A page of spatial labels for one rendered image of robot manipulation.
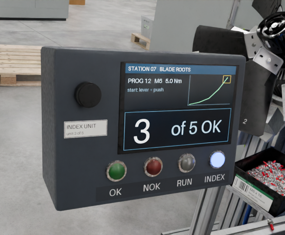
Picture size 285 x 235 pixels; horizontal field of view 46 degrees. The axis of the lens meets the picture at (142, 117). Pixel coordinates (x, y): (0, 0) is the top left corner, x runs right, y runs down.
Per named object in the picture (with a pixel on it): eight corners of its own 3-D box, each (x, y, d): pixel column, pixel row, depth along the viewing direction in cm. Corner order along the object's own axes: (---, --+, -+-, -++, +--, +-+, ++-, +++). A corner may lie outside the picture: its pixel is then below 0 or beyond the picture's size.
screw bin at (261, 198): (264, 164, 109) (271, 146, 106) (314, 194, 98) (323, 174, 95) (223, 183, 96) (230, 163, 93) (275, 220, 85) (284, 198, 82)
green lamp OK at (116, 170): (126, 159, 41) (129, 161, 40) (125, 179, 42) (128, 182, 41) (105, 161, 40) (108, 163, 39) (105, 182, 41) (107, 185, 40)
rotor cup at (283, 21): (258, 59, 121) (243, 34, 114) (287, 30, 121) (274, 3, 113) (288, 73, 110) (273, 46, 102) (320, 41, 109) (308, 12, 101)
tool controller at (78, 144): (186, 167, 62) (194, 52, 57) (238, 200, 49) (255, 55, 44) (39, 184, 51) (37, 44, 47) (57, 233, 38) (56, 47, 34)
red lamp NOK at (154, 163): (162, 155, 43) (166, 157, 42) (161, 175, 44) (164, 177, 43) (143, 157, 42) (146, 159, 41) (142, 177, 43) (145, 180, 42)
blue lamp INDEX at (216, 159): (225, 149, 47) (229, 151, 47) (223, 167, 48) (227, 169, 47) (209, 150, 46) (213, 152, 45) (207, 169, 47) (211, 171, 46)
